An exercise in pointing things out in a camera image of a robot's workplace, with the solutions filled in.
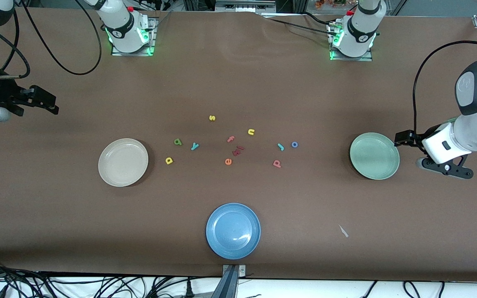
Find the pink letter p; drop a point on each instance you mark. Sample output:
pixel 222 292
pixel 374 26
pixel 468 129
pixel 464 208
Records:
pixel 277 164

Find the teal letter y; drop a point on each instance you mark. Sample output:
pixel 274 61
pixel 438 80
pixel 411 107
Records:
pixel 195 145

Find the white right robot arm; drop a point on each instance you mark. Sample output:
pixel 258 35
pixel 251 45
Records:
pixel 124 29

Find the green round plate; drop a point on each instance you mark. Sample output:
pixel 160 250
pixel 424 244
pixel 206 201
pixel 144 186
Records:
pixel 374 156

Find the beige round plate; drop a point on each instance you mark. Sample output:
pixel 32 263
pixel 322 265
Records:
pixel 123 162

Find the white paper scrap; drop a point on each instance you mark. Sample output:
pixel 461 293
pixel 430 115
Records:
pixel 343 231

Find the orange flower decoration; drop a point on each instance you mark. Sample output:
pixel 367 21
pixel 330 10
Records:
pixel 329 3

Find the brown table cover sheet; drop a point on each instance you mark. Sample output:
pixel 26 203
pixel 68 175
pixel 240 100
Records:
pixel 238 82

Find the blue round plate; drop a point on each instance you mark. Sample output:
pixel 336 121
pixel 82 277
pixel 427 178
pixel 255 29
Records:
pixel 233 231

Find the grey power strip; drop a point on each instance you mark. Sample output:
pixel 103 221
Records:
pixel 242 6

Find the black power plug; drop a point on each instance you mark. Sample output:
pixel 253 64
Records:
pixel 189 289

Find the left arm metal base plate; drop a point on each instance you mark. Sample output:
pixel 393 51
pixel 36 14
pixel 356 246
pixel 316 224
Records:
pixel 367 57

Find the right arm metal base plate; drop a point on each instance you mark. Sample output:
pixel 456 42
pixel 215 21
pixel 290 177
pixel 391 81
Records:
pixel 149 41

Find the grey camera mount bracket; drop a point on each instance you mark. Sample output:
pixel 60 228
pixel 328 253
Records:
pixel 231 285

